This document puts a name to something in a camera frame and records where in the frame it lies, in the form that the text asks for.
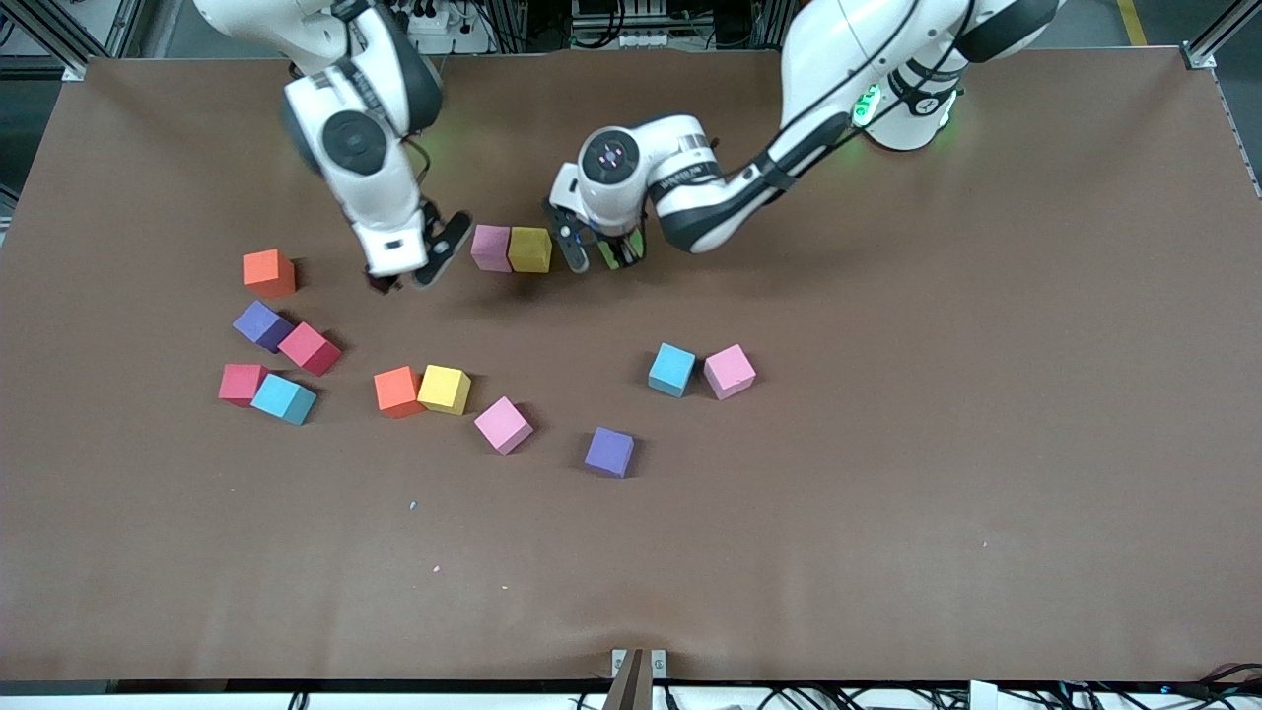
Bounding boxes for green foam cube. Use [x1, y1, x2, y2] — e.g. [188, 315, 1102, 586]
[599, 230, 649, 271]

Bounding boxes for pink foam cube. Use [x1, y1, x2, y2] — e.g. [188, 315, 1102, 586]
[474, 395, 535, 456]
[470, 224, 512, 273]
[703, 343, 758, 401]

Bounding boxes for yellow foam cube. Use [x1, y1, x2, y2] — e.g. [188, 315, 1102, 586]
[508, 226, 553, 274]
[417, 364, 472, 417]

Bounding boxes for orange foam cube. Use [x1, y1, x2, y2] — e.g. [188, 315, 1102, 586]
[243, 248, 297, 299]
[374, 365, 427, 420]

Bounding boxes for light blue foam cube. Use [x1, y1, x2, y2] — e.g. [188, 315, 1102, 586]
[648, 342, 697, 399]
[250, 373, 318, 427]

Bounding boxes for red foam cube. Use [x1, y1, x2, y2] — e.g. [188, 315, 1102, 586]
[218, 363, 269, 408]
[278, 321, 344, 378]

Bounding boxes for purple foam cube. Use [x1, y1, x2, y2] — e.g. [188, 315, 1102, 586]
[233, 300, 295, 354]
[584, 426, 636, 480]

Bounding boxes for grey equipment box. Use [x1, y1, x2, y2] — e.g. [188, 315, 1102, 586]
[570, 0, 683, 50]

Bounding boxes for aluminium frame post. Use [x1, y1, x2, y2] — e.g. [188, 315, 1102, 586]
[752, 0, 790, 48]
[488, 0, 530, 52]

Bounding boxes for aluminium frame bar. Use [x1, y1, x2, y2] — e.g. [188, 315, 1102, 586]
[0, 0, 90, 82]
[1183, 0, 1262, 72]

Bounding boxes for metal bracket plate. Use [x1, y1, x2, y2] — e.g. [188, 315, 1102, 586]
[611, 648, 668, 680]

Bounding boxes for grey camera pole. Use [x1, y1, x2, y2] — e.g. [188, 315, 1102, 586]
[602, 648, 655, 710]

